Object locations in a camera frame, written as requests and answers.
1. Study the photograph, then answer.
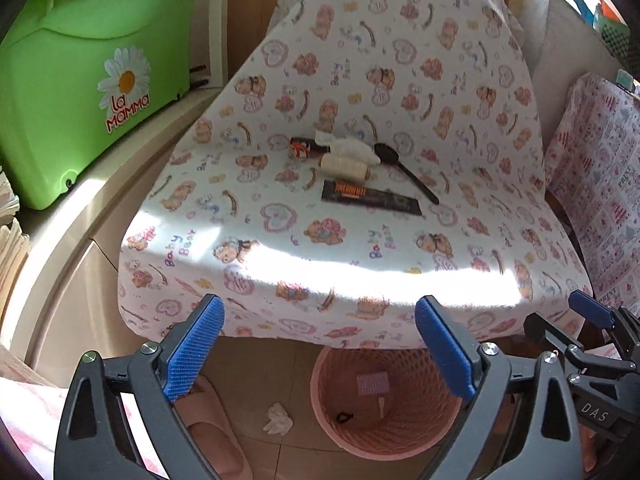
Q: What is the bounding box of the white tissue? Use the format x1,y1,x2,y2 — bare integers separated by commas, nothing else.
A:
262,402,294,437
314,130,381,166

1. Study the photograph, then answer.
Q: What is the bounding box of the colourful checkered small packet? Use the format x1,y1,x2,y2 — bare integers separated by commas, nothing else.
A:
356,372,390,396

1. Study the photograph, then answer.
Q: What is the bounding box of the teddy bear print chair cover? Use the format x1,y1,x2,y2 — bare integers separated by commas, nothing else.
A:
118,0,590,349

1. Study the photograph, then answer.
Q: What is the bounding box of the white cabinet side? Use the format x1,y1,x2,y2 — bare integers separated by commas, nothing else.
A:
518,0,622,145

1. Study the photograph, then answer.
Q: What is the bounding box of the stack of books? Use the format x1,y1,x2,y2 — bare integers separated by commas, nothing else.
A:
0,170,30,318

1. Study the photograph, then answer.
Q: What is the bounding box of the pink slipper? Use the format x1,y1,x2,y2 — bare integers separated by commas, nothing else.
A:
175,376,253,480

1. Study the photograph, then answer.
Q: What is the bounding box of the pink plastic waste basket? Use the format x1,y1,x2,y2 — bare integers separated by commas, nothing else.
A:
310,348,462,462

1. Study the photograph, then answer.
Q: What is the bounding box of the green checkered box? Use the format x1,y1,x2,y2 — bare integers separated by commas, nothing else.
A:
598,18,630,66

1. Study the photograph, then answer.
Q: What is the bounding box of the crumpled white tissue on chair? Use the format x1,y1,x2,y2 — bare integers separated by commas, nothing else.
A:
314,130,381,166

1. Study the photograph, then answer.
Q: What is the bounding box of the beige thread spool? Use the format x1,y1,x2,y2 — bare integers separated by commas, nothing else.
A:
319,154,370,182

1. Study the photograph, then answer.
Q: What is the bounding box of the dark snack wrapper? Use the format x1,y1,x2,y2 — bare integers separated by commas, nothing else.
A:
321,180,422,216

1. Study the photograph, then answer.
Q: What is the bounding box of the black plastic spoon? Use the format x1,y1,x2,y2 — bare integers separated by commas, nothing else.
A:
373,143,440,205

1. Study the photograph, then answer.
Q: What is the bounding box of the pink print tablecloth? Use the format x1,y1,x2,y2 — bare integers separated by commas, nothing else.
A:
544,73,640,315

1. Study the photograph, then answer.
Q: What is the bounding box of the green plastic storage box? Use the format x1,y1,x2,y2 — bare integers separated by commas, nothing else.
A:
1,0,194,210

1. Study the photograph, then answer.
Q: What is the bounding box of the wooden door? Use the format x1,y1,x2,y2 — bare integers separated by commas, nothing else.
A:
227,0,278,76

